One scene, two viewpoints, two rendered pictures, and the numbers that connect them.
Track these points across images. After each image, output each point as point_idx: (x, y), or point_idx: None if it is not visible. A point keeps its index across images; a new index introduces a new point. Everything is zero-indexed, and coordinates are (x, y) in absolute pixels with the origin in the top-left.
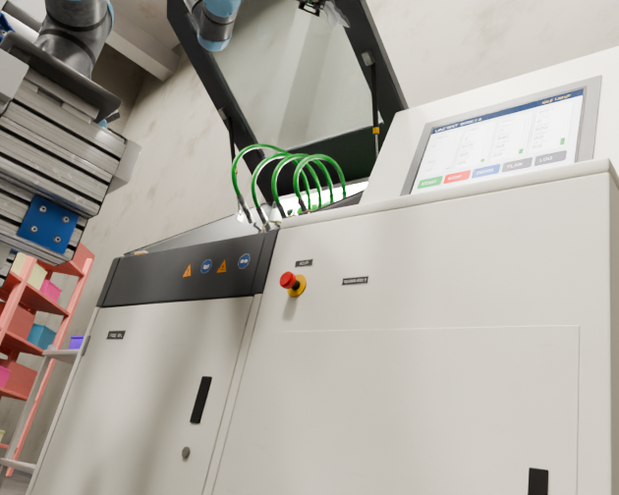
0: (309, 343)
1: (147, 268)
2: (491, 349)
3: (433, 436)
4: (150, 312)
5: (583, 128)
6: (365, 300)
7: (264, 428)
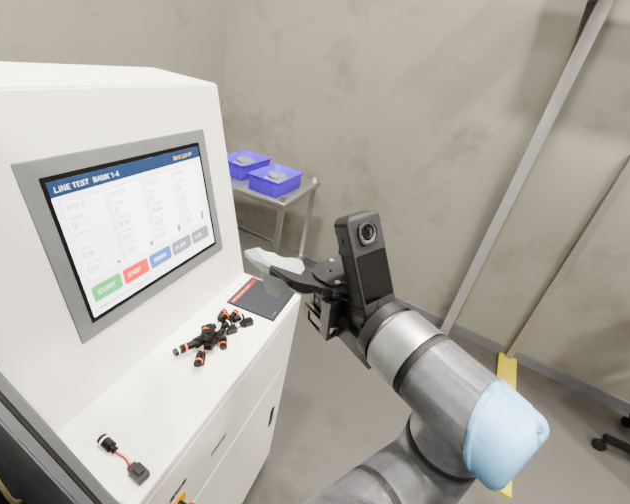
0: (197, 502)
1: None
2: (267, 395)
3: (251, 439)
4: None
5: (208, 199)
6: (225, 442)
7: None
